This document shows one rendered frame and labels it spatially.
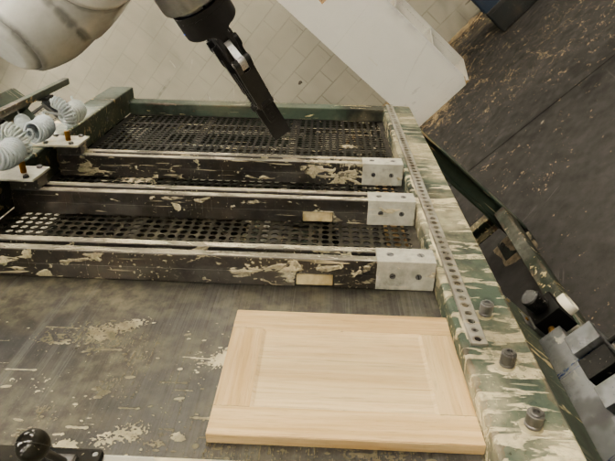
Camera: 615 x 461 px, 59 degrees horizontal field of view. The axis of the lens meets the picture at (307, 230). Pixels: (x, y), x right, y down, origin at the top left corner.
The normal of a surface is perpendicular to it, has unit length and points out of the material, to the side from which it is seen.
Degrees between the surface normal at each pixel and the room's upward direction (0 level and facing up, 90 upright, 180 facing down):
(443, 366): 50
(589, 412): 0
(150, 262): 90
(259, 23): 90
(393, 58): 90
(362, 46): 90
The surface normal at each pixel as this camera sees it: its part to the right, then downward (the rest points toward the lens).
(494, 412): 0.02, -0.89
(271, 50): -0.15, 0.56
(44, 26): 0.53, 0.55
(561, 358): -0.76, -0.59
